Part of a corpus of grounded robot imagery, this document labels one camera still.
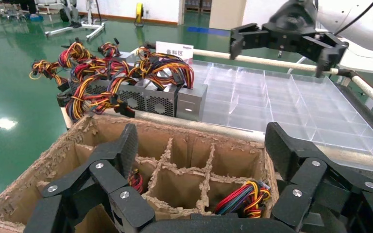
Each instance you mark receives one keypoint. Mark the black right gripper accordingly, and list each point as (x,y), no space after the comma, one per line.
(291,25)

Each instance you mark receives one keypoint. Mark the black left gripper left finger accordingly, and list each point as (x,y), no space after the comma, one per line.
(109,173)

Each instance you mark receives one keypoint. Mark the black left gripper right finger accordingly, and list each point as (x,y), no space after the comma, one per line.
(305,180)

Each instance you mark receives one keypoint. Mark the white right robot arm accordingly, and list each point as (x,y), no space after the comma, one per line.
(366,22)

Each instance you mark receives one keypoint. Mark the clear plastic divider tray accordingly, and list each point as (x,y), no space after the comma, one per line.
(286,106)

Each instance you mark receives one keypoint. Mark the beige pillar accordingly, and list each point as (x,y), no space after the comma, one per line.
(226,14)

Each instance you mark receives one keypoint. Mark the brown cardboard divider box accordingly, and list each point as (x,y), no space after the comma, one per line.
(180,189)

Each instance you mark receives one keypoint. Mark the white sign with black text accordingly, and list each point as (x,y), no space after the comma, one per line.
(175,49)

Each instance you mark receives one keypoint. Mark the blue floor item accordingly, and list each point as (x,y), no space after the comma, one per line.
(36,17)

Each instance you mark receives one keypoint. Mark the black rail corner joint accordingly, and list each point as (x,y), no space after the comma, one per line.
(345,73)

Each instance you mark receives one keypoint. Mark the white wheeled stand frame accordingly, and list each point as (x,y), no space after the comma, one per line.
(90,27)

